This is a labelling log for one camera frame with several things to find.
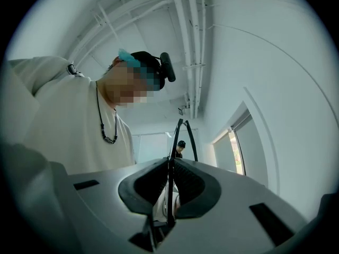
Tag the teal head cover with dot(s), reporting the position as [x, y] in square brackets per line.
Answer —
[125, 55]

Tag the small black garment clip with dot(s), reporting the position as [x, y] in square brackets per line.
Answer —
[72, 69]

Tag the window with roller blinds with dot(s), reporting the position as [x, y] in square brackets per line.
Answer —
[225, 149]

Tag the black head-mounted camera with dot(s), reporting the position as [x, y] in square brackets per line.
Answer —
[168, 67]

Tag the white pipe bundle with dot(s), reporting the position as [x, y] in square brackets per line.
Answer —
[190, 36]

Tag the person in white coat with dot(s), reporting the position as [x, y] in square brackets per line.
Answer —
[66, 128]

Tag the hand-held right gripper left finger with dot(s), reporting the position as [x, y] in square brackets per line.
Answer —
[106, 208]

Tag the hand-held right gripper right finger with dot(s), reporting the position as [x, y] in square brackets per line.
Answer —
[233, 221]

